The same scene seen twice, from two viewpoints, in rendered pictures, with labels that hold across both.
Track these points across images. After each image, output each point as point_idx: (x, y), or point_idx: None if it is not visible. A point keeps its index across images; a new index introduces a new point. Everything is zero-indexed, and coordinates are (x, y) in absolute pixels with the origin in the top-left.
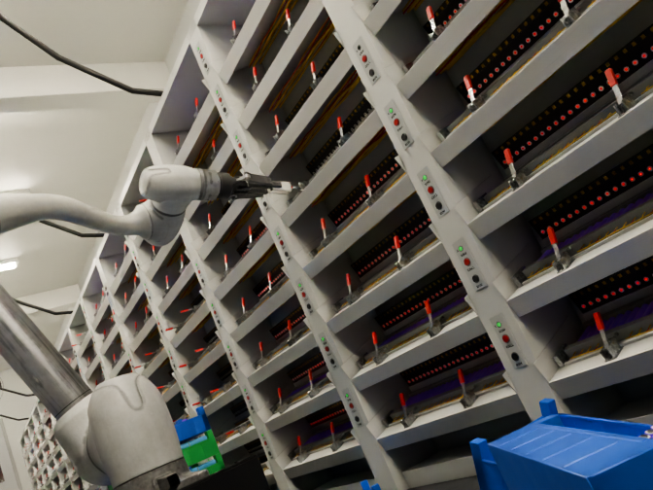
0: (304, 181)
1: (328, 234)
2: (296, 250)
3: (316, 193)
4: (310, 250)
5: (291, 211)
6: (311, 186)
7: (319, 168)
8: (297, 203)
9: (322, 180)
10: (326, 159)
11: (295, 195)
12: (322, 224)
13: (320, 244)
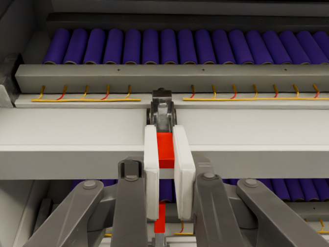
0: (171, 98)
1: (166, 244)
2: (9, 244)
3: (223, 174)
4: (30, 218)
5: (55, 161)
6: (234, 157)
7: (223, 74)
8: (115, 160)
9: (290, 165)
10: (275, 75)
11: (43, 77)
12: (158, 219)
13: (40, 186)
